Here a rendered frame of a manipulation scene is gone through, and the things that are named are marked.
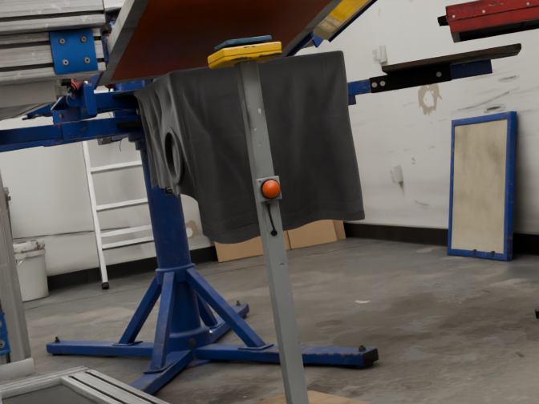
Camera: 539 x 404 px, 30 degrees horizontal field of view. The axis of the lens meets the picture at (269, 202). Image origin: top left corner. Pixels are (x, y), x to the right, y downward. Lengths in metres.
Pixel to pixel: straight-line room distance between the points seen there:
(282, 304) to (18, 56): 0.75
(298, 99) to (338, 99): 0.10
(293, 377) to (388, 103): 4.44
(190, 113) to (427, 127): 3.77
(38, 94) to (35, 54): 0.11
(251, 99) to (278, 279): 0.39
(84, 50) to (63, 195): 4.94
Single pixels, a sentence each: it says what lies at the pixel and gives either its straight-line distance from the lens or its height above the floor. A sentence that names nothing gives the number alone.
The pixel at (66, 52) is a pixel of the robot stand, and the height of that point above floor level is 0.99.
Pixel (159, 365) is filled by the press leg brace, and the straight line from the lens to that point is 3.46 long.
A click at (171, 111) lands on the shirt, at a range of 2.46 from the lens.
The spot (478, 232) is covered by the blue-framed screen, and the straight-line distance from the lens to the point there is 5.41.
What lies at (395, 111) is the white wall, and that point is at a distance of 6.44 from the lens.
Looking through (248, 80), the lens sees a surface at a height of 0.88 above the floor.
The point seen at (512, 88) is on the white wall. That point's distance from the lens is 5.22.
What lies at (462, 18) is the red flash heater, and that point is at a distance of 3.36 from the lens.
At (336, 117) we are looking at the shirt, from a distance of 2.51.
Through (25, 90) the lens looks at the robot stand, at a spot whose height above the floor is 0.93.
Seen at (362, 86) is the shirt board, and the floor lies 0.90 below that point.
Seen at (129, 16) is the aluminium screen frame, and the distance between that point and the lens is 2.46.
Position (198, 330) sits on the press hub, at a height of 0.11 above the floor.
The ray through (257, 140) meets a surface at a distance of 2.14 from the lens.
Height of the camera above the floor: 0.73
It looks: 3 degrees down
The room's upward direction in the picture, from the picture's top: 9 degrees counter-clockwise
